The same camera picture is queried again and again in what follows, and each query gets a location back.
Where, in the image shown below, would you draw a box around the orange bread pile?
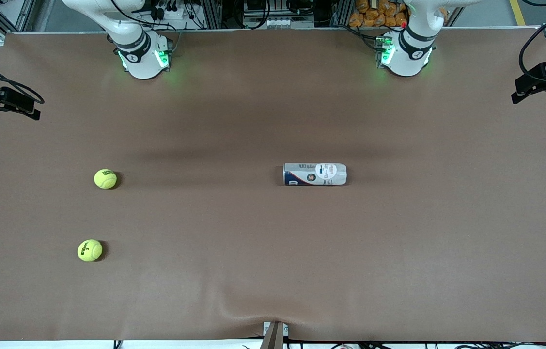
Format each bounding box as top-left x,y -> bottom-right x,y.
349,0 -> 448,28

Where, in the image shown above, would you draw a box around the silver metal table bracket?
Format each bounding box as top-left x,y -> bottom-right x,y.
262,321 -> 289,338

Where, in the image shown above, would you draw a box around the brown mounting bar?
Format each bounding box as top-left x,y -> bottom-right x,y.
259,322 -> 284,349

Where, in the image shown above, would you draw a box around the clear tennis ball can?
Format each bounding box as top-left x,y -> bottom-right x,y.
283,163 -> 347,186

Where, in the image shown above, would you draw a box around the white terminal block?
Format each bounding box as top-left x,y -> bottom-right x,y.
264,17 -> 303,29

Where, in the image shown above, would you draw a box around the white power strip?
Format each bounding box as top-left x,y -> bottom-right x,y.
149,4 -> 192,21

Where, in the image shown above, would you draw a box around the yellow-green tennis ball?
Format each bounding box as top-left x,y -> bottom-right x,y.
94,169 -> 118,190
77,239 -> 103,263

